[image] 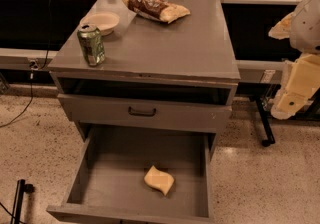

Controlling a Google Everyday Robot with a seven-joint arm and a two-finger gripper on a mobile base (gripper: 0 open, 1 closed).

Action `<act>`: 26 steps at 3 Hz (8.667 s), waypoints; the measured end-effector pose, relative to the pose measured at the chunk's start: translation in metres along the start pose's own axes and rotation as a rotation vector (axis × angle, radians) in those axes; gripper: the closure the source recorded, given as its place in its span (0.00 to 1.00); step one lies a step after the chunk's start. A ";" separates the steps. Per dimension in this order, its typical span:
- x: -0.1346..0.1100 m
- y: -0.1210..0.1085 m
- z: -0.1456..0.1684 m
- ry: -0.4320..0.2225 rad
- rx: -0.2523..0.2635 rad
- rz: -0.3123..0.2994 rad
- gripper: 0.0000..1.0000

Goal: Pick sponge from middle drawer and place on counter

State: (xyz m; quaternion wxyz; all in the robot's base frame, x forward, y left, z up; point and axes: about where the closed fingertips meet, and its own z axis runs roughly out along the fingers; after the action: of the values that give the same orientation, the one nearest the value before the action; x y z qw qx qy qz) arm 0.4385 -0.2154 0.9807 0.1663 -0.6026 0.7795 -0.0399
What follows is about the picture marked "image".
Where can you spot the closed grey drawer with handle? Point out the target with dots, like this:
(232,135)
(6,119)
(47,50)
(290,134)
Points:
(145,113)

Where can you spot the open grey bottom drawer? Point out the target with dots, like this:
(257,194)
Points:
(108,186)

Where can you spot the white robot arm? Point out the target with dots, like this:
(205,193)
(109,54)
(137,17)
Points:
(305,32)

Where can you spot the white paper bowl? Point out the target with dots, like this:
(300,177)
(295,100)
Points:
(104,21)

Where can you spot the grey metal drawer cabinet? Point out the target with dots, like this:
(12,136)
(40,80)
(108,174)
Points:
(190,61)

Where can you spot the brown chip bag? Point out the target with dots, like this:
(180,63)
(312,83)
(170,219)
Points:
(157,10)

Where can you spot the black stand leg right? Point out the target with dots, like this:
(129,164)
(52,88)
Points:
(270,138)

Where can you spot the black stand bottom left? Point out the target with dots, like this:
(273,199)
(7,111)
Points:
(22,188)

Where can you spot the yellow sponge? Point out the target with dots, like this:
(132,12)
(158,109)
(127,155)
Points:
(159,180)

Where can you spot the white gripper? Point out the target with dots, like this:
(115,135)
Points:
(307,24)

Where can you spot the green soda can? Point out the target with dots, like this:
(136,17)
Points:
(90,40)

